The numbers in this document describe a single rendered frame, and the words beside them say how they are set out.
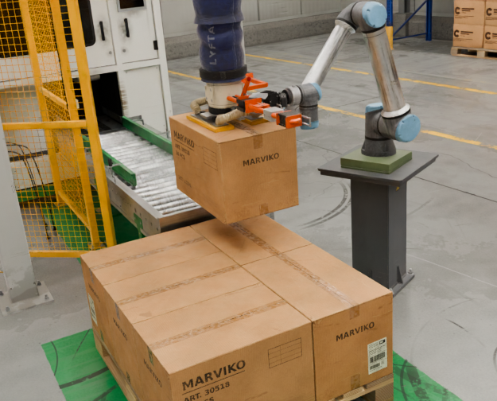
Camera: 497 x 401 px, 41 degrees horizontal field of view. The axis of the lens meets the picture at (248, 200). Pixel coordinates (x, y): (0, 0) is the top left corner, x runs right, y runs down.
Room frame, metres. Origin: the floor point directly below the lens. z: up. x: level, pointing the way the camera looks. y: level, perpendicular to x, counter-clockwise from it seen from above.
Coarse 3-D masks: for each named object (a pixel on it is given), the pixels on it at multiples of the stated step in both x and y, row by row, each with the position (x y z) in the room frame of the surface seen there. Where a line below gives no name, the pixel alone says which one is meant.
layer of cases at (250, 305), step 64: (128, 256) 2.97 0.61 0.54; (192, 256) 2.91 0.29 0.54; (256, 256) 2.86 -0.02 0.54; (320, 256) 2.80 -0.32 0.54; (128, 320) 2.37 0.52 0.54; (192, 320) 2.32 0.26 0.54; (256, 320) 2.28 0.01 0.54; (320, 320) 2.26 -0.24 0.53; (384, 320) 2.40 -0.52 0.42; (192, 384) 2.01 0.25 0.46; (256, 384) 2.12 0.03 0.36; (320, 384) 2.25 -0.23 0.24
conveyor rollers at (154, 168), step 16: (112, 144) 5.08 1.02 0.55; (128, 144) 5.04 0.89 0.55; (144, 144) 5.01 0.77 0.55; (128, 160) 4.65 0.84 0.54; (144, 160) 4.61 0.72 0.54; (160, 160) 4.57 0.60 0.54; (144, 176) 4.23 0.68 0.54; (160, 176) 4.19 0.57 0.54; (144, 192) 3.94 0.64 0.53; (160, 192) 3.90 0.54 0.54; (176, 192) 3.86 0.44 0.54; (160, 208) 3.61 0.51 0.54; (176, 208) 3.57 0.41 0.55
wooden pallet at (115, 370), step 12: (96, 336) 2.98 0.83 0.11; (108, 360) 2.88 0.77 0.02; (120, 372) 2.77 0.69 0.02; (120, 384) 2.67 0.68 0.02; (372, 384) 2.37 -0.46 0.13; (384, 384) 2.40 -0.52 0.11; (132, 396) 2.49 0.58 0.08; (348, 396) 2.31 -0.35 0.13; (372, 396) 2.39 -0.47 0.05; (384, 396) 2.40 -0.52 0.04
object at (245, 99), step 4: (244, 96) 3.03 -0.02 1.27; (248, 96) 3.04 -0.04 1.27; (236, 100) 3.01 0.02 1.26; (240, 100) 2.97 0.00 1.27; (244, 100) 3.00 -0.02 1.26; (248, 100) 2.95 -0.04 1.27; (252, 100) 2.96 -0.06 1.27; (256, 100) 2.97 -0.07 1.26; (260, 100) 2.98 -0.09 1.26; (240, 104) 2.99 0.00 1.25; (244, 104) 2.95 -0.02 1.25; (248, 104) 2.95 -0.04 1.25; (240, 108) 2.98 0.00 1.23; (244, 108) 2.95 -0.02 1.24; (248, 108) 2.95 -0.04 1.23; (248, 112) 2.95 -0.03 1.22
